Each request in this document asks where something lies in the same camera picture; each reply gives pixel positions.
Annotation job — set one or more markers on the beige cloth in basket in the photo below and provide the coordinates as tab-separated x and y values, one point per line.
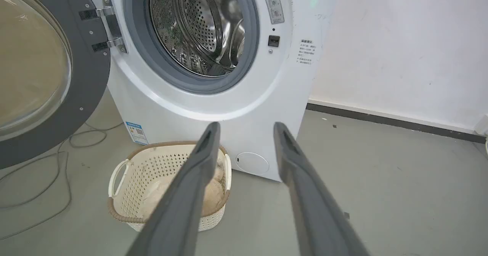
213	195

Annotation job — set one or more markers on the blue energy label sticker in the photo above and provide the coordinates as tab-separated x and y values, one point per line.
137	132

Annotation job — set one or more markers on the chrome door hinge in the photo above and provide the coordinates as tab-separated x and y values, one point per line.
110	23

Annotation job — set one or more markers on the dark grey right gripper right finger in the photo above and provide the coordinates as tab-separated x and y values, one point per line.
316	214

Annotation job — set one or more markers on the cream perforated laundry basket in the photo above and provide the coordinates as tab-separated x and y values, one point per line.
141	187

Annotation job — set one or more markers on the dark grey baseboard strip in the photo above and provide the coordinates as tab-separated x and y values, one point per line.
392	122

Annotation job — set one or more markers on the white front-load washing machine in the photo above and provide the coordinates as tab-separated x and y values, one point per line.
198	76

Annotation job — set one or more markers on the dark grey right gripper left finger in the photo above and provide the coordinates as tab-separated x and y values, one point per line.
179	210

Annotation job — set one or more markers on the grey round washer door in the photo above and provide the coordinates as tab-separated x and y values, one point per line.
49	73

